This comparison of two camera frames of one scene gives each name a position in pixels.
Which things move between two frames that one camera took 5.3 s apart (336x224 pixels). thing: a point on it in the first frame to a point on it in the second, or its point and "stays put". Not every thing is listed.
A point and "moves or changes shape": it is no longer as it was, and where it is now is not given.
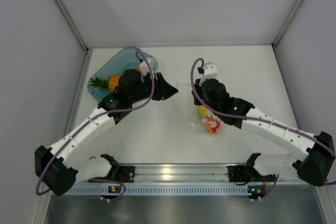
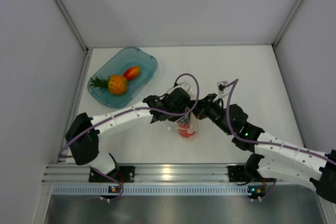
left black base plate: (124, 173) stays put
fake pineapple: (111, 84) stays put
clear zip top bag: (191, 116) moves or changes shape
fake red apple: (211, 124) to (184, 131)
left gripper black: (164, 88) to (177, 118)
